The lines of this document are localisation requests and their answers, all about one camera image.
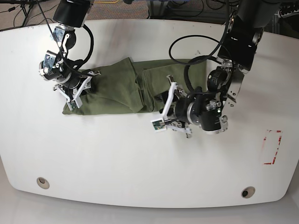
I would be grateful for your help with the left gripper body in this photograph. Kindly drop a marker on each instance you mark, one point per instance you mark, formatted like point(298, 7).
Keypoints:
point(174, 111)

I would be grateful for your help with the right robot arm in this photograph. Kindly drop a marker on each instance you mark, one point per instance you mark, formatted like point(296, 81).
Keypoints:
point(70, 14)

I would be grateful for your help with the left table cable grommet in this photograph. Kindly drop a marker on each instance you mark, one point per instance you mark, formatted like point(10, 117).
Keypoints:
point(42, 183)

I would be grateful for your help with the olive green t-shirt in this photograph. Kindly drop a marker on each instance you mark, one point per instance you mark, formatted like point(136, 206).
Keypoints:
point(129, 87)

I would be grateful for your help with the table cable grommet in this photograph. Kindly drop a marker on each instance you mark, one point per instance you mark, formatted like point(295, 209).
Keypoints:
point(42, 183)
point(248, 192)

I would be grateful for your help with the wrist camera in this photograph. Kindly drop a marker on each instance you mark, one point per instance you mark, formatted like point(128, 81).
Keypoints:
point(158, 125)
point(74, 104)

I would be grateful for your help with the red tape rectangle marking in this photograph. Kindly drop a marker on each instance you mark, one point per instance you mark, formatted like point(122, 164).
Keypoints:
point(270, 146)

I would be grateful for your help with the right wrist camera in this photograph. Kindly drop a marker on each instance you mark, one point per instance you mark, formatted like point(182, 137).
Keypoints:
point(74, 104)

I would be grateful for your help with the right table cable grommet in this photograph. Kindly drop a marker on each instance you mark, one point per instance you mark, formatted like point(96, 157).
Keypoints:
point(248, 192)

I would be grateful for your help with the white power strip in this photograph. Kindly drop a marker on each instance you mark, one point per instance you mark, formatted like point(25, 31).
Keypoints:
point(287, 11)

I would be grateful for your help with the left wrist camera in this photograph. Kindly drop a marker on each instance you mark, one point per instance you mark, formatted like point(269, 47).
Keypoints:
point(158, 125)

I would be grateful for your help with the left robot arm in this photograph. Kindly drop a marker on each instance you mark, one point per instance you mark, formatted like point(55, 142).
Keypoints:
point(234, 54)

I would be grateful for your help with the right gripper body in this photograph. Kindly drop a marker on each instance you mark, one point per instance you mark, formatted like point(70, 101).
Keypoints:
point(73, 86)

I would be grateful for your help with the black tripod stand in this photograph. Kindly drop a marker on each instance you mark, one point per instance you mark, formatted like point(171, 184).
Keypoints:
point(24, 6)

